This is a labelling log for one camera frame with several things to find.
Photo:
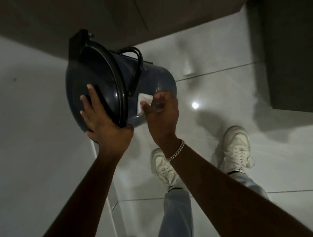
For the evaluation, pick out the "white left sneaker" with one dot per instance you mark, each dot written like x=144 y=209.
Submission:
x=163 y=168

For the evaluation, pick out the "white wipe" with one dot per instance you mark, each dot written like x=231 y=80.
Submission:
x=143 y=98

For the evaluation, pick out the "person's right forearm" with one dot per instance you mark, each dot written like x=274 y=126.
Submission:
x=229 y=200

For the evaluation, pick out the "person's left thumb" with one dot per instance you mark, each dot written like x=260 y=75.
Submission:
x=127 y=128

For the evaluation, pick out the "white right sneaker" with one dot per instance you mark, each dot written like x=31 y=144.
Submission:
x=236 y=149

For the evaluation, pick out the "person's right thumb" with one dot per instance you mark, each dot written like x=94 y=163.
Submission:
x=146 y=109

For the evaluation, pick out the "person's left middle finger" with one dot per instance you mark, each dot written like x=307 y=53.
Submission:
x=86 y=105

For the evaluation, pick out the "person's left forearm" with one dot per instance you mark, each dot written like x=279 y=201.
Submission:
x=88 y=195

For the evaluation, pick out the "white sneaker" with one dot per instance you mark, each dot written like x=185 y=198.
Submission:
x=163 y=168
x=236 y=149

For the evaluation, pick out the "person's left hand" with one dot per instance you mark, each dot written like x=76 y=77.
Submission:
x=107 y=129

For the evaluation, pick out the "dark blue plastic bin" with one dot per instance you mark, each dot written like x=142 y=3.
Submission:
x=151 y=78

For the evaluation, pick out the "dark wooden cabinet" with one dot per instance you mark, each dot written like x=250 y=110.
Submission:
x=151 y=17

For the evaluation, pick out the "person's right hand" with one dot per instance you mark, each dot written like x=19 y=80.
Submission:
x=162 y=122

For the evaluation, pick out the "dark cabinet block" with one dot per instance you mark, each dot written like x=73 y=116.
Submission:
x=288 y=53

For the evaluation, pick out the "light blue jeans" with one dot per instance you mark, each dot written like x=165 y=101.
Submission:
x=176 y=214

